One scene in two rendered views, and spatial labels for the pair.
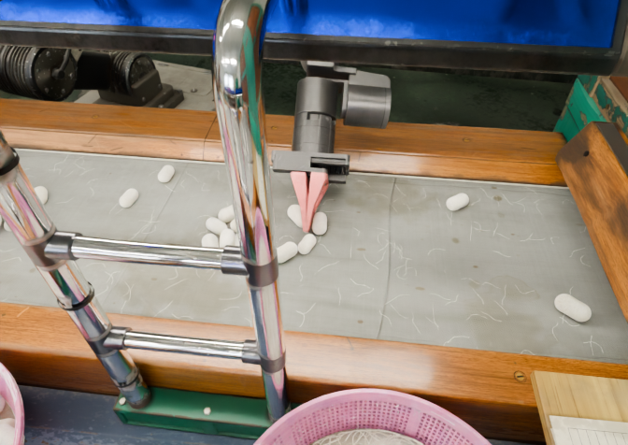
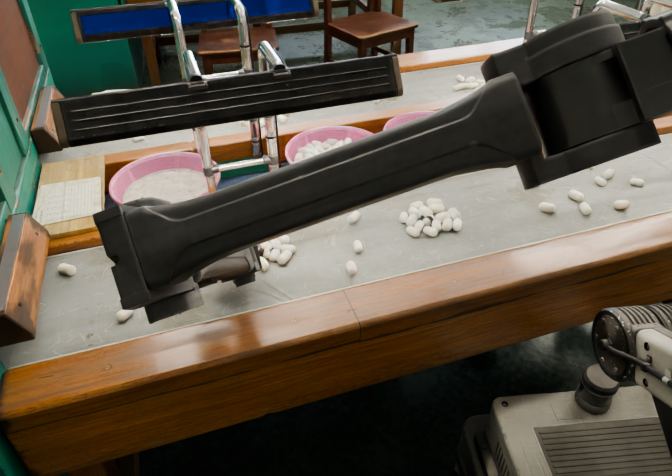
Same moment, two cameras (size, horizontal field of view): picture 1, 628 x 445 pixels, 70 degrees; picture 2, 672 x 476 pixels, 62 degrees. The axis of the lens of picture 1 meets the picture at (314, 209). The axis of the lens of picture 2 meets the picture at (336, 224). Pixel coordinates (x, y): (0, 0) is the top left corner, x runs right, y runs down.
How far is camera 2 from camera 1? 133 cm
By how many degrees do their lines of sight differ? 97
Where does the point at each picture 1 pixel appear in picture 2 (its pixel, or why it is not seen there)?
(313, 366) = not seen: hidden behind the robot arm
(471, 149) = (104, 357)
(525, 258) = (83, 295)
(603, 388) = (73, 227)
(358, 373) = not seen: hidden behind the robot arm
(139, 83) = not seen: outside the picture
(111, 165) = (401, 266)
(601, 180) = (24, 283)
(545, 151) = (30, 377)
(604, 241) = (40, 265)
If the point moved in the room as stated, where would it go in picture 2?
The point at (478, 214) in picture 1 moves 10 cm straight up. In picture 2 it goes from (109, 316) to (95, 276)
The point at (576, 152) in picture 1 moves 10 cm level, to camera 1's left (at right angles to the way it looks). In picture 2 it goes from (24, 314) to (88, 296)
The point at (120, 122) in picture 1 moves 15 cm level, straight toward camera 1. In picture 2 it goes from (426, 282) to (363, 251)
